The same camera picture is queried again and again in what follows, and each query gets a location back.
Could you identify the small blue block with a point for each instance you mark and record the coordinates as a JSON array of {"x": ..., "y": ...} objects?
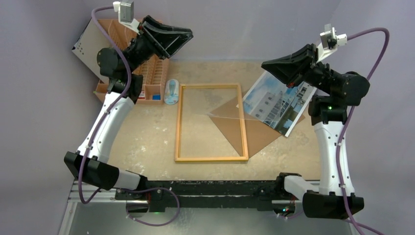
[{"x": 156, "y": 97}]

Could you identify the clear frame glass pane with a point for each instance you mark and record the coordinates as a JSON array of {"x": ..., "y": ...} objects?
[{"x": 200, "y": 137}]

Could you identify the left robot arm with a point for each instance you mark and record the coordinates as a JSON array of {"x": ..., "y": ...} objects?
[{"x": 89, "y": 163}]

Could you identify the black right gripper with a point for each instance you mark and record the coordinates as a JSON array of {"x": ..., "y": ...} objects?
[{"x": 312, "y": 61}]

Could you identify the white perforated paper sheet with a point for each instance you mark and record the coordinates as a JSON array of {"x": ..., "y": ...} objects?
[{"x": 88, "y": 46}]

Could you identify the orange plastic desk organizer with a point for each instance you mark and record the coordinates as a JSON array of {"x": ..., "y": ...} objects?
[{"x": 154, "y": 71}]

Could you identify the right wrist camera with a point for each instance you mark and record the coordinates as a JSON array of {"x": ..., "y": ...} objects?
[{"x": 330, "y": 41}]

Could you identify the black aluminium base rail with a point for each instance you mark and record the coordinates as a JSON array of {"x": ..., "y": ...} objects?
[{"x": 277, "y": 195}]

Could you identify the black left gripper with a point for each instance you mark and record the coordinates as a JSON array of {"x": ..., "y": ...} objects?
[{"x": 166, "y": 39}]

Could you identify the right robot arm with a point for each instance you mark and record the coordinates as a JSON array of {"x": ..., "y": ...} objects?
[{"x": 330, "y": 114}]

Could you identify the building and sky photo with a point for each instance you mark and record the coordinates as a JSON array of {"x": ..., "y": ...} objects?
[{"x": 275, "y": 105}]

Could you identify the yellow wooden picture frame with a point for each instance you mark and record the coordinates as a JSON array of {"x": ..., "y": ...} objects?
[{"x": 241, "y": 118}]

